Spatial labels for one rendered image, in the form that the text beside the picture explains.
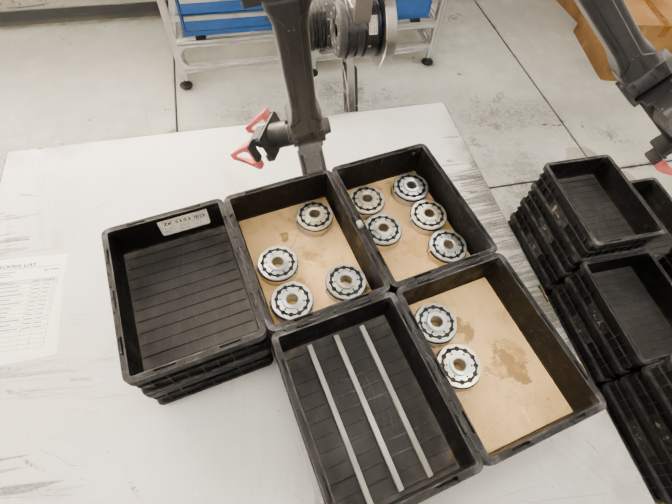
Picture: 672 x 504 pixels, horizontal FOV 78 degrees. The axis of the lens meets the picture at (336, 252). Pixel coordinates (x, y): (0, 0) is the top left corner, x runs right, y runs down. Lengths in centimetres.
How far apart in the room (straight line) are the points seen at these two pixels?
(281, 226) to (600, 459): 99
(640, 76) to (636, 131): 244
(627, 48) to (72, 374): 136
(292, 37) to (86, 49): 303
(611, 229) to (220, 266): 150
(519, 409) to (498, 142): 202
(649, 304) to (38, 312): 207
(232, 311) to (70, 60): 272
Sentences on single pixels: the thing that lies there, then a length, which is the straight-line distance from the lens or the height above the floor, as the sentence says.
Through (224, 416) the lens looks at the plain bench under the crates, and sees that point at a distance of 113.
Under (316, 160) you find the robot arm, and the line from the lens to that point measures 91.
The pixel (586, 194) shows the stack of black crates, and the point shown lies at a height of 49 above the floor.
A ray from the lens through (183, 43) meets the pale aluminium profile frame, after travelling 289.
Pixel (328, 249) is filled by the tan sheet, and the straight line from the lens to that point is 113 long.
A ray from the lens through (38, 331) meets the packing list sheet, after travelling 138.
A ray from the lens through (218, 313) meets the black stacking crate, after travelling 107.
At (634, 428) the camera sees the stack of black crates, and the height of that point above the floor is 29.
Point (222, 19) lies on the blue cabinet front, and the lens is 284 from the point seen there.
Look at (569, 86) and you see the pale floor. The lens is 352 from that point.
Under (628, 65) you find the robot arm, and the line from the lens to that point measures 93.
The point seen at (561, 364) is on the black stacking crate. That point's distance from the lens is 109.
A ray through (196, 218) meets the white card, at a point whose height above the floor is 89.
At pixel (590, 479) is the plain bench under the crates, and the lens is 128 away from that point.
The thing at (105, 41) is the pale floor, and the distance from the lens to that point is 363.
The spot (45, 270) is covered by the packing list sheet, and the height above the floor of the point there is 70.
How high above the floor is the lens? 179
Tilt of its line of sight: 58 degrees down
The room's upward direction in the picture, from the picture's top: 5 degrees clockwise
